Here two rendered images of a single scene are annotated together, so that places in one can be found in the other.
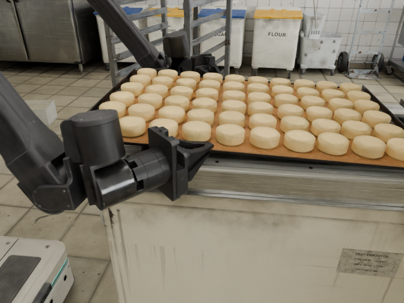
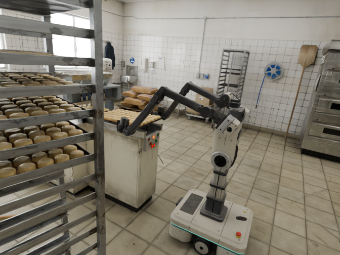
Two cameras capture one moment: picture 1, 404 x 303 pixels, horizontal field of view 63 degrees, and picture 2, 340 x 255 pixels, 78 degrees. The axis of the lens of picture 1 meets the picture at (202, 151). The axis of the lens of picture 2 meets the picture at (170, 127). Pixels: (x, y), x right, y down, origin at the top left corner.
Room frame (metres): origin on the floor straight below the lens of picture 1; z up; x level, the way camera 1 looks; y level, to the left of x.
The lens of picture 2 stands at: (2.41, 0.99, 1.54)
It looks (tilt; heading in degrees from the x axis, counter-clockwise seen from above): 18 degrees down; 200
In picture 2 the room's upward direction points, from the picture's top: 5 degrees clockwise
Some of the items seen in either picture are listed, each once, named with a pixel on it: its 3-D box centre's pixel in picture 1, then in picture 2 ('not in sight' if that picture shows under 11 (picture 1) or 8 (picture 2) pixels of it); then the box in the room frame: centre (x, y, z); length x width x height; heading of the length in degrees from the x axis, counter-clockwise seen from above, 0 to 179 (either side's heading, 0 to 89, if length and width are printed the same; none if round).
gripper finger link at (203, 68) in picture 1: (211, 80); not in sight; (0.88, -0.03, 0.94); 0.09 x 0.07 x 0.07; 39
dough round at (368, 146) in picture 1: (368, 146); not in sight; (0.48, -0.28, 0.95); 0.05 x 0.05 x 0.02
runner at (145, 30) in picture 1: (145, 30); (14, 249); (2.06, 0.34, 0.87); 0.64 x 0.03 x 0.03; 158
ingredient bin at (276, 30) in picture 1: (275, 41); not in sight; (4.26, -0.91, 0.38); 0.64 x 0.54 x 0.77; 169
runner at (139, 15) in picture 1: (143, 14); (10, 228); (2.06, 0.34, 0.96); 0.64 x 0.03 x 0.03; 158
